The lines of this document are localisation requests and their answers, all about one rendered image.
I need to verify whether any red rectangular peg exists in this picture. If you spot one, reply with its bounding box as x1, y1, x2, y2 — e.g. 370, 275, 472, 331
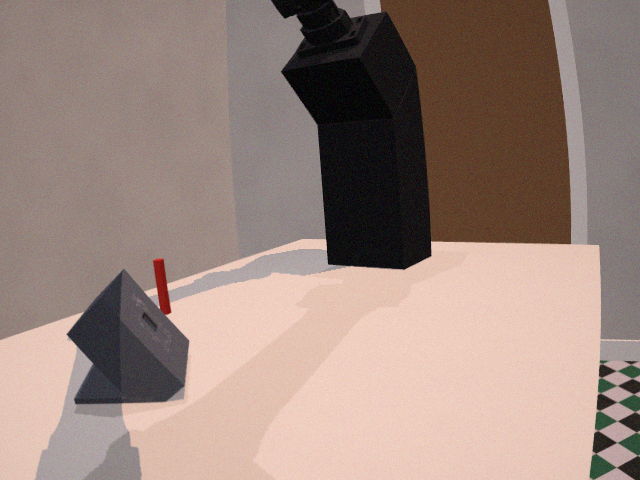
153, 259, 171, 315

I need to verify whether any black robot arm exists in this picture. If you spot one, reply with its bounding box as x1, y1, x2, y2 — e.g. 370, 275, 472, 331
271, 0, 369, 58

